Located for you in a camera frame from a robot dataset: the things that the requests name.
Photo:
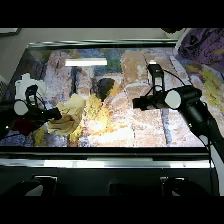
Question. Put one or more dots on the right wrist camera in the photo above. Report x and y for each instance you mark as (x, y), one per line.
(156, 76)

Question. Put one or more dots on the silver frame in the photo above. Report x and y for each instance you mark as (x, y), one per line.
(110, 163)

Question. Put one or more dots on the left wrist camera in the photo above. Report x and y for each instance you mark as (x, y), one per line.
(31, 94)

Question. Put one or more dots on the white yellow patterned garment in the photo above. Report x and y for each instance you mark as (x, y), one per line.
(213, 86)

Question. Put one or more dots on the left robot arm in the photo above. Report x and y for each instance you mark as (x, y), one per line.
(20, 108)

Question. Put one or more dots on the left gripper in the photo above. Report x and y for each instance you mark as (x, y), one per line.
(52, 114)

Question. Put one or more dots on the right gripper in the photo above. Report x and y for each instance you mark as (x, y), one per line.
(144, 102)

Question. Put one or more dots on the dark red garment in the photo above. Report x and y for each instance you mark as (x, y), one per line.
(26, 126)

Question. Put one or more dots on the purple garment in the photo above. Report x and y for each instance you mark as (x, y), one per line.
(203, 45)

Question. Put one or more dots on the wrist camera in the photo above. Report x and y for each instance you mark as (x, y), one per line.
(31, 94)
(156, 76)

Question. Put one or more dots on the cream garment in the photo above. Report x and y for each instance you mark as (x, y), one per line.
(70, 115)

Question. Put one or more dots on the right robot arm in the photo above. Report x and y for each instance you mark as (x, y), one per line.
(195, 110)

